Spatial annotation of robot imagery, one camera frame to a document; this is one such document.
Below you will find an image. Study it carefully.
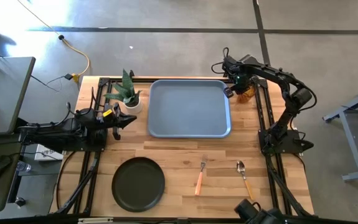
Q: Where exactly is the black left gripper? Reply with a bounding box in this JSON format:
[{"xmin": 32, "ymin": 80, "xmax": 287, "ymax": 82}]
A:
[{"xmin": 96, "ymin": 102, "xmax": 138, "ymax": 141}]

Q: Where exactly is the amber textured glass cup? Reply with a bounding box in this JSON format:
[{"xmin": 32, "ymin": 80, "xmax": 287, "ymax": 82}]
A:
[{"xmin": 236, "ymin": 85, "xmax": 257, "ymax": 104}]

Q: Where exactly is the black round plate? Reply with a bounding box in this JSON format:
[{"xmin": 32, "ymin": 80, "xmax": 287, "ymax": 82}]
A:
[{"xmin": 111, "ymin": 156, "xmax": 166, "ymax": 213}]

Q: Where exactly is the fork with peach handle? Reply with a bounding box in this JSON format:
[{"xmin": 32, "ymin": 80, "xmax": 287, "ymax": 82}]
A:
[{"xmin": 194, "ymin": 154, "xmax": 209, "ymax": 197}]

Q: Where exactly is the blue-grey plastic tray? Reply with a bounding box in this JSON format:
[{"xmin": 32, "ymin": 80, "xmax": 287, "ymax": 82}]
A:
[{"xmin": 147, "ymin": 79, "xmax": 232, "ymax": 139}]

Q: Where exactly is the green snake plant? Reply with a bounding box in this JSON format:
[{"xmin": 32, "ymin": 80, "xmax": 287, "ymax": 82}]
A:
[{"xmin": 103, "ymin": 68, "xmax": 143, "ymax": 108}]

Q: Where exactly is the white cardboard box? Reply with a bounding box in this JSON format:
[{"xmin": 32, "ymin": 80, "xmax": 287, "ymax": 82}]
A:
[{"xmin": 34, "ymin": 143, "xmax": 65, "ymax": 162}]

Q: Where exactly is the clear water bottle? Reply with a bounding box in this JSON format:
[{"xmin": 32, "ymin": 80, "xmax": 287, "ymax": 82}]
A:
[{"xmin": 16, "ymin": 160, "xmax": 32, "ymax": 174}]

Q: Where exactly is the grey desk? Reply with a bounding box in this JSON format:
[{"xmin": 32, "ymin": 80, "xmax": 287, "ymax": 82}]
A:
[{"xmin": 0, "ymin": 56, "xmax": 37, "ymax": 135}]

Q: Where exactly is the grey metal table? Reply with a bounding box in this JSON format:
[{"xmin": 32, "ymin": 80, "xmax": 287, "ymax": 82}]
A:
[{"xmin": 321, "ymin": 81, "xmax": 358, "ymax": 182}]

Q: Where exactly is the black bulky device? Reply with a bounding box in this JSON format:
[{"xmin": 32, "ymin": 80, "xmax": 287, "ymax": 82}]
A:
[{"xmin": 233, "ymin": 198, "xmax": 291, "ymax": 224}]

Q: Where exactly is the black wrist camera yellow label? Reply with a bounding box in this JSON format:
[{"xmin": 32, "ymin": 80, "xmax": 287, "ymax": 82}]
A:
[{"xmin": 101, "ymin": 108, "xmax": 116, "ymax": 121}]

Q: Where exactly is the black aluminium table frame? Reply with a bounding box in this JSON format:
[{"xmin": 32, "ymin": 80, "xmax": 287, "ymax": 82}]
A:
[{"xmin": 49, "ymin": 70, "xmax": 316, "ymax": 224}]

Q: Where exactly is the yellow extension cable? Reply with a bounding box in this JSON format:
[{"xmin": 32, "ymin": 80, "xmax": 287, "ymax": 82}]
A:
[{"xmin": 16, "ymin": 0, "xmax": 92, "ymax": 84}]

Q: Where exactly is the black floor cable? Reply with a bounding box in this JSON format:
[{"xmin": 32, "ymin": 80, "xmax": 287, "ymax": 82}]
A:
[{"xmin": 31, "ymin": 73, "xmax": 73, "ymax": 93}]

